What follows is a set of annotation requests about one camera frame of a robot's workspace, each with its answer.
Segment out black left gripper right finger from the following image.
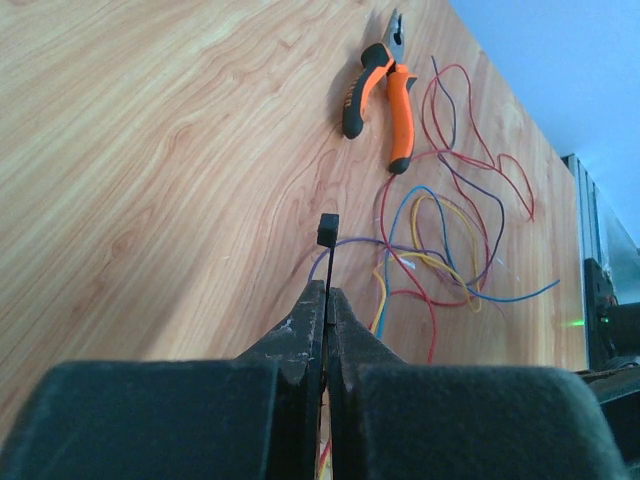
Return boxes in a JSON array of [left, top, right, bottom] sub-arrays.
[[327, 289, 630, 479]]

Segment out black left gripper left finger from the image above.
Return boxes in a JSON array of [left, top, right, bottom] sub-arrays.
[[1, 281, 325, 479]]

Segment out dark purple wire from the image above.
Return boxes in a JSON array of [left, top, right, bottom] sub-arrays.
[[309, 54, 506, 289]]

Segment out black zip tie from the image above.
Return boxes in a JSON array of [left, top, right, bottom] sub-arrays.
[[316, 213, 339, 323]]

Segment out orange black needle-nose pliers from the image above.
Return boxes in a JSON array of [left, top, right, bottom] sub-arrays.
[[342, 10, 417, 175]]

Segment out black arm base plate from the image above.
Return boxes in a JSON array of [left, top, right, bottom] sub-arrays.
[[582, 258, 639, 450]]

